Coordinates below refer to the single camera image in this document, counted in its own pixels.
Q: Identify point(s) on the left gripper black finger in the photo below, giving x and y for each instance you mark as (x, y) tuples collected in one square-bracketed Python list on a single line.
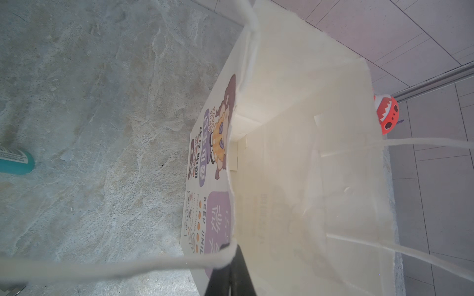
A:
[(231, 280)]

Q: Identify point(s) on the white printed paper bag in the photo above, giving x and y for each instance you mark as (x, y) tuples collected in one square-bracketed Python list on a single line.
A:
[(286, 161)]

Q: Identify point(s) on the red shark plush toy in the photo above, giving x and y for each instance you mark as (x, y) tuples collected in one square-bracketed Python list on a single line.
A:
[(387, 110)]

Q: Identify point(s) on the teal tube bottle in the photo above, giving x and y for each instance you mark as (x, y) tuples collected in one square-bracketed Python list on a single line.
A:
[(16, 161)]

